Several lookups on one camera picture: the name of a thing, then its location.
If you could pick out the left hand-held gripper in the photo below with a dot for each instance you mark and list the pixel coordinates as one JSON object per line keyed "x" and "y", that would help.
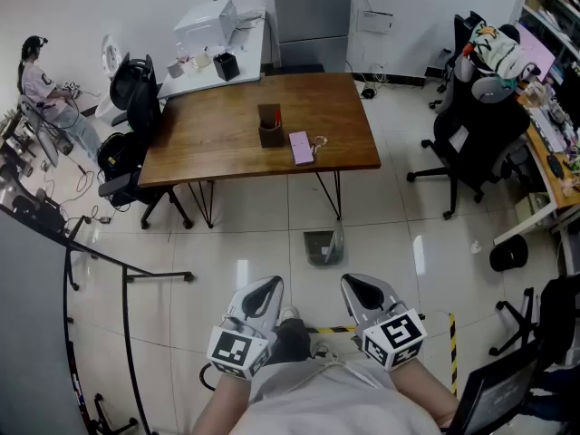
{"x": 231, "y": 349}

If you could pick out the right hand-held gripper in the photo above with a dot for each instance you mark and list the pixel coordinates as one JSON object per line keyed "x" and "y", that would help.
{"x": 399, "y": 333}

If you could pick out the grey dustpan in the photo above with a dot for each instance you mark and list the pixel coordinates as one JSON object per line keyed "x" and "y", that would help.
{"x": 319, "y": 252}

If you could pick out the person's left forearm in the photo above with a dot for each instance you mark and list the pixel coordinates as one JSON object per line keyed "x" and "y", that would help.
{"x": 217, "y": 406}

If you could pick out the person's right forearm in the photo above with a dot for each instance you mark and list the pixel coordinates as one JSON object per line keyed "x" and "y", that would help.
{"x": 421, "y": 392}

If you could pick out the person's white shoe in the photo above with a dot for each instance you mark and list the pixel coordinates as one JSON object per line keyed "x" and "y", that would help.
{"x": 289, "y": 314}

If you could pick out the yellow black floor tape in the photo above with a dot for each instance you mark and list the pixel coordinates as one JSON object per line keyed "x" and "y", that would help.
{"x": 452, "y": 356}

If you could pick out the person's white shirt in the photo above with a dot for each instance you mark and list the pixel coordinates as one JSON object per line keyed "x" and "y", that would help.
{"x": 335, "y": 406}

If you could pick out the crumpled white paper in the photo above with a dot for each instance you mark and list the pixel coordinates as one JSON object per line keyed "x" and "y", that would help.
{"x": 476, "y": 247}

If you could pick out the black mesh chair back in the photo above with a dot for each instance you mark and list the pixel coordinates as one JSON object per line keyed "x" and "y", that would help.
{"x": 494, "y": 397}

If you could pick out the brown pen holder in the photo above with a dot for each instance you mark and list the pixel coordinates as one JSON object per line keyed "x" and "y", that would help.
{"x": 271, "y": 136}

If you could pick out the brown wooden table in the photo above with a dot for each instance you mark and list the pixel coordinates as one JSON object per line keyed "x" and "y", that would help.
{"x": 217, "y": 129}

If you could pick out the pale green box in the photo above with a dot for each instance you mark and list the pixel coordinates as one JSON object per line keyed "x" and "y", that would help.
{"x": 531, "y": 207}

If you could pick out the red pen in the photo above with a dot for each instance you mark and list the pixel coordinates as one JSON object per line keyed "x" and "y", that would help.
{"x": 277, "y": 118}

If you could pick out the black grey-headrest office chair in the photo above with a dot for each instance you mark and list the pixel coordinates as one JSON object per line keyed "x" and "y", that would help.
{"x": 471, "y": 138}

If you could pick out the black backpack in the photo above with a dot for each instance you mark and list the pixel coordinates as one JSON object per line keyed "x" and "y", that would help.
{"x": 115, "y": 154}

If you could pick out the whiteboard on black stand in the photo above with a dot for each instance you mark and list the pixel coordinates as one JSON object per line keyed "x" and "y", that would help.
{"x": 31, "y": 324}

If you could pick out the black computer mouse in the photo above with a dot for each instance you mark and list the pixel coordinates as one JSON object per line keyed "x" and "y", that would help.
{"x": 555, "y": 167}

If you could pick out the black square holder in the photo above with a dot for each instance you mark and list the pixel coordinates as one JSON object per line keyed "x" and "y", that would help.
{"x": 226, "y": 67}

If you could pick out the white table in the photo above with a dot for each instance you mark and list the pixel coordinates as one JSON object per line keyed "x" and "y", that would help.
{"x": 247, "y": 61}

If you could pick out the white keyboard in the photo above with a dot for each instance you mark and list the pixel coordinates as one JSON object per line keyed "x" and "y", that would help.
{"x": 548, "y": 129}

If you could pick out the grey cup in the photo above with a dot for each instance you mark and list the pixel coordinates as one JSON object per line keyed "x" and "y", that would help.
{"x": 175, "y": 70}

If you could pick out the white mug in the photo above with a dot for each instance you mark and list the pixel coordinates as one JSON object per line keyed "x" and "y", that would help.
{"x": 200, "y": 60}

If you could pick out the clear water bottle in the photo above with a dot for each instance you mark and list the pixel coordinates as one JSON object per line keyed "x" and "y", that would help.
{"x": 182, "y": 53}

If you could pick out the grey swivel chair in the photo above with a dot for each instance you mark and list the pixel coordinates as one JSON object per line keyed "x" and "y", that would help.
{"x": 45, "y": 138}

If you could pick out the colourful patterned cloth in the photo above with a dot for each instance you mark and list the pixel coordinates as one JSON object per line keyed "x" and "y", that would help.
{"x": 496, "y": 55}

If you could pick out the grey refrigerator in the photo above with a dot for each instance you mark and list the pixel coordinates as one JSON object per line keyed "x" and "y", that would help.
{"x": 312, "y": 25}

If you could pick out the white microwave oven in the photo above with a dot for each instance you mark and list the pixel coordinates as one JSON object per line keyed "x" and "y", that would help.
{"x": 204, "y": 23}

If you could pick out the white round floor fan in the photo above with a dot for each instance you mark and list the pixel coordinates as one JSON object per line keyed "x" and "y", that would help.
{"x": 110, "y": 57}

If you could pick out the pink-screen monitor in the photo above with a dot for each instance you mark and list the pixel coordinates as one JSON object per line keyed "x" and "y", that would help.
{"x": 537, "y": 50}

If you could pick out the white storage shelf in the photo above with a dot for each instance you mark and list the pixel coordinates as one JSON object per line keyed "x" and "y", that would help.
{"x": 553, "y": 7}

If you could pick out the wooden desk white frame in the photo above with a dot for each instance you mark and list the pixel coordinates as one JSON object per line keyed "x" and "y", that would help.
{"x": 550, "y": 170}

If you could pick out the white wall box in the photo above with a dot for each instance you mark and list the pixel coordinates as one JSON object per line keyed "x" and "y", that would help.
{"x": 375, "y": 22}

